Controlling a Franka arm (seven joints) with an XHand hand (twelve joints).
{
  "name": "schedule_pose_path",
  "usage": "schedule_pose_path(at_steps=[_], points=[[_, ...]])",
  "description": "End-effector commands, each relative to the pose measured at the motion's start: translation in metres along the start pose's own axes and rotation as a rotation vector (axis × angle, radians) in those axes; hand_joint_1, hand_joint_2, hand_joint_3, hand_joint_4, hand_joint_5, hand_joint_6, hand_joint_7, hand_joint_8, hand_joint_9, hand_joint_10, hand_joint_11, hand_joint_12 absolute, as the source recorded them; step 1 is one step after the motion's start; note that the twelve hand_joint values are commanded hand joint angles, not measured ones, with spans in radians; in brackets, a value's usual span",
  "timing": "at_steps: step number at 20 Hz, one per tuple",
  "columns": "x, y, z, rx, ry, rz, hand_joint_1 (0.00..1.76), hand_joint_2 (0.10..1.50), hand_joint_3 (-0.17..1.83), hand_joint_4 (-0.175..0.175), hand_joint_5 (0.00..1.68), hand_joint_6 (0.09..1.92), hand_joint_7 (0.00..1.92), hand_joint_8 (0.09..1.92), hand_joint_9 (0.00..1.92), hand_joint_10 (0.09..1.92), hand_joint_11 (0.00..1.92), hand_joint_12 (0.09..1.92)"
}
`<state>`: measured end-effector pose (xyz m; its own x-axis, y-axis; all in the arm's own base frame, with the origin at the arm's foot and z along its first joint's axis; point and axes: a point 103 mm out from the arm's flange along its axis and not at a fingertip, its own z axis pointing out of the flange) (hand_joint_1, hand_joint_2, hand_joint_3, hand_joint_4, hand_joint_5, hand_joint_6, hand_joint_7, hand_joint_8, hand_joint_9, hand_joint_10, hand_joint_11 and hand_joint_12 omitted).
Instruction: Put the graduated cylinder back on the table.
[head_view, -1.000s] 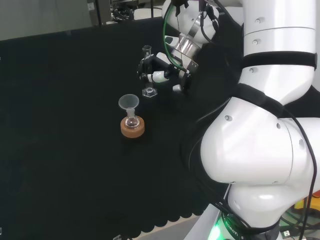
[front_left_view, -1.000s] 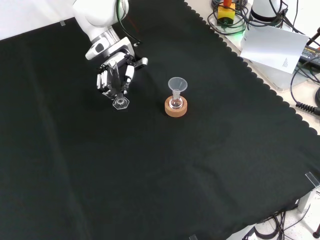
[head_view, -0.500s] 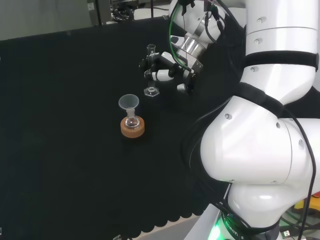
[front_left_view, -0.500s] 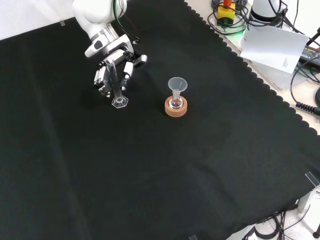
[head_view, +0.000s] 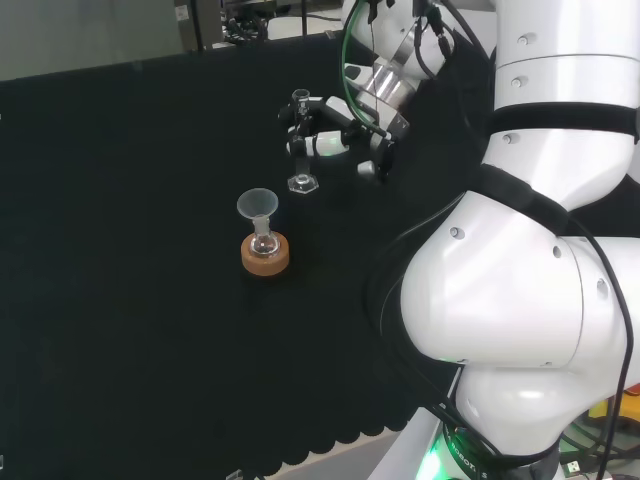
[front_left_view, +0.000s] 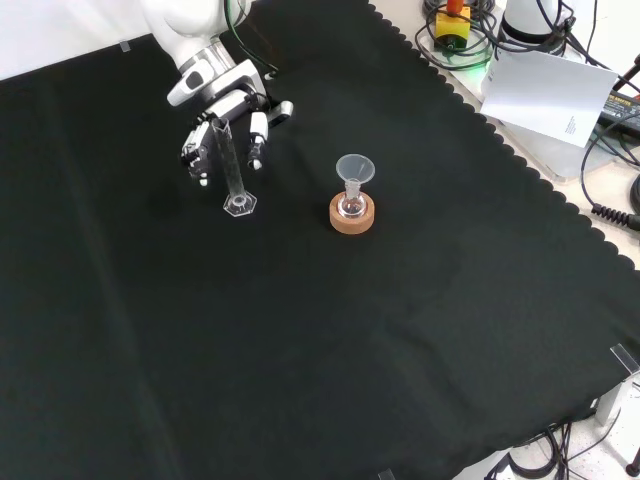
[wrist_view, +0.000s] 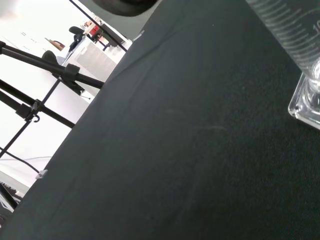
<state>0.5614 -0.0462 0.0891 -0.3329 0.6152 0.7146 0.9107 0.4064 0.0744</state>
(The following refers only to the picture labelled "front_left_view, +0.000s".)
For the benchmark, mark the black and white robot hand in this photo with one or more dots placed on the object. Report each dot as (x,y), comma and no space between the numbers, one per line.
(235,97)

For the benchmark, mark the clear graduated cylinder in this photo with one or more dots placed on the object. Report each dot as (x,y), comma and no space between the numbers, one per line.
(231,170)

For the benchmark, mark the clear plastic funnel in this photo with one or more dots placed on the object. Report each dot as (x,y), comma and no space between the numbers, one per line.
(355,167)

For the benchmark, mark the round-bottom glass flask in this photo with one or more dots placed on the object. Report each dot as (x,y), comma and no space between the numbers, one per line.
(352,205)

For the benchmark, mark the yellow stop button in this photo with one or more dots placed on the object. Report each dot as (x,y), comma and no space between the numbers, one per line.
(452,25)

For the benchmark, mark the black scalloped cloth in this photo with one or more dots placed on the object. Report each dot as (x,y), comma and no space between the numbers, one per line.
(300,325)

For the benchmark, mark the white paper sheet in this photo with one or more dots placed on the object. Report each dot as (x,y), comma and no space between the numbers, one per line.
(545,95)

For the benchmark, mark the pale board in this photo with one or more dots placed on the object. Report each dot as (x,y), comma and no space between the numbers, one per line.
(560,160)

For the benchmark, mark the black power adapter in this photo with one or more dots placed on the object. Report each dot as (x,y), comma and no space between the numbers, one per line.
(622,107)

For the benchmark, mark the black tripod leg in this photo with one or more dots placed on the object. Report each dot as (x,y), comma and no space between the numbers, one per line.
(634,462)

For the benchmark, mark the grey metal bracket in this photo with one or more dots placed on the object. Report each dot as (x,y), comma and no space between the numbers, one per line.
(617,395)

